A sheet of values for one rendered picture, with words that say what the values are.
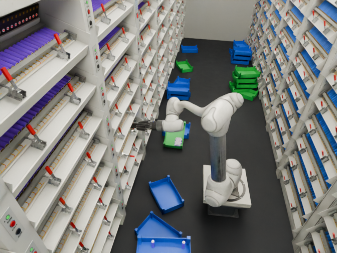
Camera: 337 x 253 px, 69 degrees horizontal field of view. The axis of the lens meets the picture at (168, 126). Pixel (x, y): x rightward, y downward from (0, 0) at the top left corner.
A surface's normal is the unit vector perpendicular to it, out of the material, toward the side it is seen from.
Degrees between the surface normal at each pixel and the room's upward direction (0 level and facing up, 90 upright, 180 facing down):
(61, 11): 90
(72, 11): 90
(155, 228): 0
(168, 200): 0
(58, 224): 20
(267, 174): 0
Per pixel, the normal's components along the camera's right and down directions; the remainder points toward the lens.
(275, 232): 0.02, -0.77
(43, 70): 0.36, -0.69
